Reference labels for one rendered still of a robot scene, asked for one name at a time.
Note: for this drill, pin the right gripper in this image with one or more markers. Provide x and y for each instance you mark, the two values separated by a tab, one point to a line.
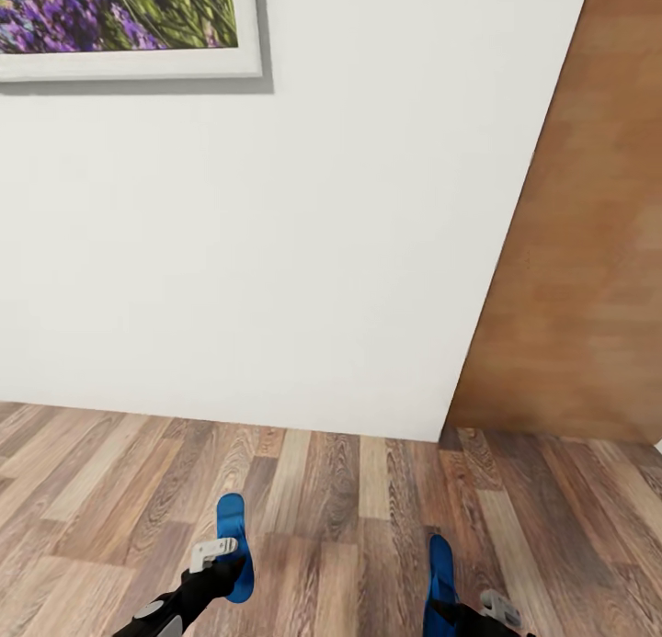
469	623

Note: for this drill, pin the sandal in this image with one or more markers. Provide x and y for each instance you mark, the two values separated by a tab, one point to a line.
231	523
441	587

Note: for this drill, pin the painting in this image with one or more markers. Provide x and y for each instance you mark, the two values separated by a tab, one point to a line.
69	40

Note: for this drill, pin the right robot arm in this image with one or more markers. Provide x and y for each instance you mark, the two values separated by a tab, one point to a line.
492	621

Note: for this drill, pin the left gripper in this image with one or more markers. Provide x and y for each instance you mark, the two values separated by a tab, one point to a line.
216	581

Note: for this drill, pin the sliding door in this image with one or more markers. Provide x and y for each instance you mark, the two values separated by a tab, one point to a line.
569	340

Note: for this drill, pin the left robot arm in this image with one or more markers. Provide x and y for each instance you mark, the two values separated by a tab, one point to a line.
171	613

